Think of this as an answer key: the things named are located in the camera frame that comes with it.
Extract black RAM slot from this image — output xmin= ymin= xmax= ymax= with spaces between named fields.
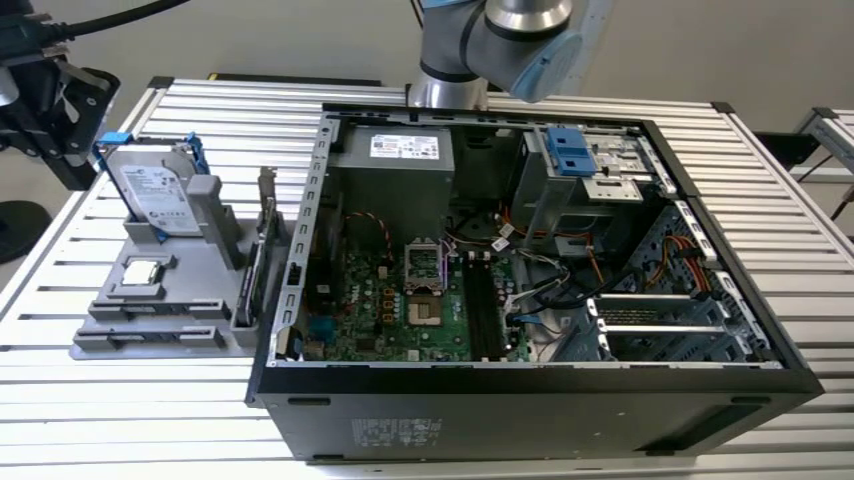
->
xmin=463 ymin=252 xmax=479 ymax=362
xmin=486 ymin=252 xmax=507 ymax=362
xmin=479 ymin=252 xmax=497 ymax=362
xmin=470 ymin=252 xmax=487 ymax=362

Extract hard disk in blue carrier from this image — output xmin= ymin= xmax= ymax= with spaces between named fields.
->
xmin=96 ymin=130 xmax=212 ymax=246

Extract black round floor base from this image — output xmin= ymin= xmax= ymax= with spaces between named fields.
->
xmin=0 ymin=199 xmax=52 ymax=265

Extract silver CPU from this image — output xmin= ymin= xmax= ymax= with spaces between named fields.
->
xmin=122 ymin=259 xmax=166 ymax=287

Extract grey parts rack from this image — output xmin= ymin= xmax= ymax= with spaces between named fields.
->
xmin=70 ymin=174 xmax=299 ymax=361

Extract graphics card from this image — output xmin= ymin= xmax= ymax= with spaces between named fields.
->
xmin=232 ymin=164 xmax=292 ymax=326

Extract black case fan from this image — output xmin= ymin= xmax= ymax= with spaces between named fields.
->
xmin=311 ymin=192 xmax=346 ymax=306

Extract grey power supply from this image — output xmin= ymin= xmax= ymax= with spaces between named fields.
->
xmin=330 ymin=124 xmax=459 ymax=221

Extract blue VGA port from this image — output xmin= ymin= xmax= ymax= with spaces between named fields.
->
xmin=306 ymin=314 xmax=336 ymax=347

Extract metal socket cover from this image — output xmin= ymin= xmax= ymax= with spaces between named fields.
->
xmin=404 ymin=237 xmax=447 ymax=294

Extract CPU socket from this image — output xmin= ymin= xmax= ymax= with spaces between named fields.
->
xmin=407 ymin=294 xmax=450 ymax=327

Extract green motherboard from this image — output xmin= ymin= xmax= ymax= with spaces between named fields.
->
xmin=303 ymin=247 xmax=535 ymax=362

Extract blue drive latch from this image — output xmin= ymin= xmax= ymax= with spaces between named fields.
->
xmin=543 ymin=127 xmax=599 ymax=177

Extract black PC case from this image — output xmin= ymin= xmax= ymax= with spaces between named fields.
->
xmin=243 ymin=102 xmax=826 ymax=464

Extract metal disk bay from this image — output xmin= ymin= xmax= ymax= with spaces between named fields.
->
xmin=586 ymin=292 xmax=759 ymax=362

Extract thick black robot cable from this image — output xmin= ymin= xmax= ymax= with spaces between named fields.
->
xmin=36 ymin=0 xmax=196 ymax=40

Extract multicolour twisted fan wire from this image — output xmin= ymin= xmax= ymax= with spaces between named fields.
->
xmin=342 ymin=211 xmax=396 ymax=266

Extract orange red power wires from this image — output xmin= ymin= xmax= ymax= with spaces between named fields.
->
xmin=586 ymin=247 xmax=606 ymax=289
xmin=643 ymin=234 xmax=709 ymax=301

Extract black cable bundle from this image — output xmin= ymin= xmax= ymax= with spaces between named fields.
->
xmin=517 ymin=252 xmax=646 ymax=314

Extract aluminium frame table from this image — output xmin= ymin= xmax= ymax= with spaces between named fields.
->
xmin=753 ymin=105 xmax=854 ymax=221

